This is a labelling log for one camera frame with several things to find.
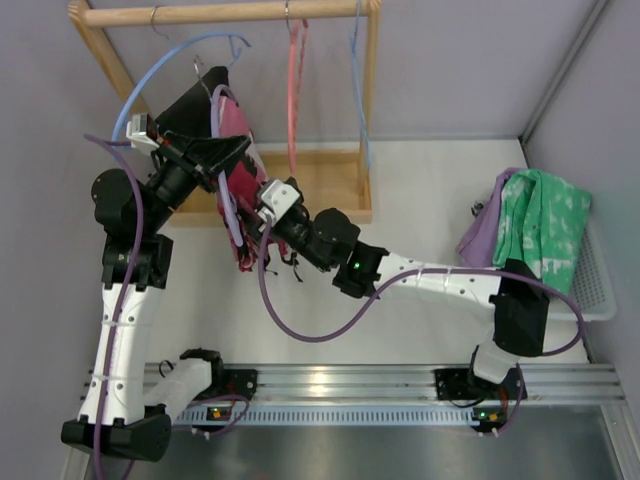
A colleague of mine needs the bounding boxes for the pink camouflage trousers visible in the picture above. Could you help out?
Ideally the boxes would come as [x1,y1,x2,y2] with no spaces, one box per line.
[216,95,268,272]

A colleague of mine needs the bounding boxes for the lilac plastic hanger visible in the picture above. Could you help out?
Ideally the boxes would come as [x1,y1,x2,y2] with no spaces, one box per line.
[210,84,250,247]

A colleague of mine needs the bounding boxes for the black trousers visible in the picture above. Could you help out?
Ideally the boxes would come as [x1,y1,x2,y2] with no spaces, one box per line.
[156,66,229,138]

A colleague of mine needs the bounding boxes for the light blue plastic hanger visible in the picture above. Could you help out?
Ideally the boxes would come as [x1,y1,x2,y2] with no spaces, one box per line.
[111,30,253,142]

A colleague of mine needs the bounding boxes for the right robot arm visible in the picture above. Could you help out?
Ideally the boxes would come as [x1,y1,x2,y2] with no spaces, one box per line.
[243,200,550,385]

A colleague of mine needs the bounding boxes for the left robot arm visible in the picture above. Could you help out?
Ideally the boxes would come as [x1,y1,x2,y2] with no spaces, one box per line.
[61,135,242,462]

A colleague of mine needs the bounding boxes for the pink plastic hanger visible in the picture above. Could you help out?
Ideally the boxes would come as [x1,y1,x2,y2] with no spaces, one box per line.
[286,19,309,173]

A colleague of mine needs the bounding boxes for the wooden clothes rack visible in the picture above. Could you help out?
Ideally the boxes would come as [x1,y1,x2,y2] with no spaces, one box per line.
[67,1,381,224]

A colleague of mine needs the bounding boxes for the purple garment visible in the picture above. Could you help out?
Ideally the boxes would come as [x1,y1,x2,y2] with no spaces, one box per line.
[456,168,518,268]

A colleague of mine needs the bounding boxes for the green white garment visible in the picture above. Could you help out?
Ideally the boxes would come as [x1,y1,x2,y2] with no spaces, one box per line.
[492,169,592,294]

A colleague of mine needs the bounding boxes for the white plastic basket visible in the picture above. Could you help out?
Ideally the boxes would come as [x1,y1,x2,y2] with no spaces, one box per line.
[569,222,617,322]

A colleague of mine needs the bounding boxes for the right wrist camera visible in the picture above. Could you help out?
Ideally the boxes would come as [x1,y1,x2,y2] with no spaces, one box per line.
[257,177,303,226]

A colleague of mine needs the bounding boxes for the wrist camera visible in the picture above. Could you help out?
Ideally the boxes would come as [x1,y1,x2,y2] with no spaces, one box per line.
[257,177,303,226]
[126,113,159,155]

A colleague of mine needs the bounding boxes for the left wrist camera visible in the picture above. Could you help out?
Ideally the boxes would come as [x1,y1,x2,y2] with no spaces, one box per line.
[126,113,159,155]

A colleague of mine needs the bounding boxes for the aluminium mounting rail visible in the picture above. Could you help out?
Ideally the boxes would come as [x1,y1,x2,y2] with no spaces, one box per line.
[84,363,626,427]

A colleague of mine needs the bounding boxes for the thin blue wire hanger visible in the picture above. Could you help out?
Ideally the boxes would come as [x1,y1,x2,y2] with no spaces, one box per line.
[349,0,371,171]

